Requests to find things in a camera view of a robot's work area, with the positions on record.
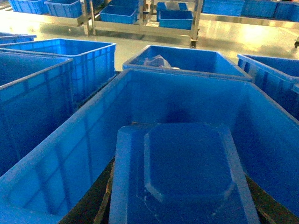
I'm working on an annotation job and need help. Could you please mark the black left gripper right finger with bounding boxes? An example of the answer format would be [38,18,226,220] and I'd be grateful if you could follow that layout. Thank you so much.
[245,174,299,224]

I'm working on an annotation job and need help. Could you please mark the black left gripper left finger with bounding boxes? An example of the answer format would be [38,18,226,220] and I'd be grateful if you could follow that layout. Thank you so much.
[59,158,115,224]

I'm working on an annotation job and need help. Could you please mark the blue block part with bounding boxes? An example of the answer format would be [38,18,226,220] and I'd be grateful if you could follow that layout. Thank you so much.
[109,123,259,224]

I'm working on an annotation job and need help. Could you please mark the large blue target bin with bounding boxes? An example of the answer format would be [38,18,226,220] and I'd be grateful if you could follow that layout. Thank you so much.
[0,69,299,224]

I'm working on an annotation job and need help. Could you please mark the blue bin left near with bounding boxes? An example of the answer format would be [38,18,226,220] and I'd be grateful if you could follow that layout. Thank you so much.
[0,52,74,175]

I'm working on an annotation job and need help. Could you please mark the blue bin right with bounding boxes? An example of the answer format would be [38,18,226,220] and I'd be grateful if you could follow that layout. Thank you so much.
[237,54,299,119]

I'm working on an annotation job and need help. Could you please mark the blue bin left far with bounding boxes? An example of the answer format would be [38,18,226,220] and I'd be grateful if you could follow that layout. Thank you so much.
[0,38,116,105]

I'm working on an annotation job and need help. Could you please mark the blue bin with plastic bag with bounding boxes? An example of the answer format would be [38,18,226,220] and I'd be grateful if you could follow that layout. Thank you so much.
[122,45,252,82]

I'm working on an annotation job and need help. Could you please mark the clear plastic bag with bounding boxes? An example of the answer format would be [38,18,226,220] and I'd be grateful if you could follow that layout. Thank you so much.
[143,55,180,70]

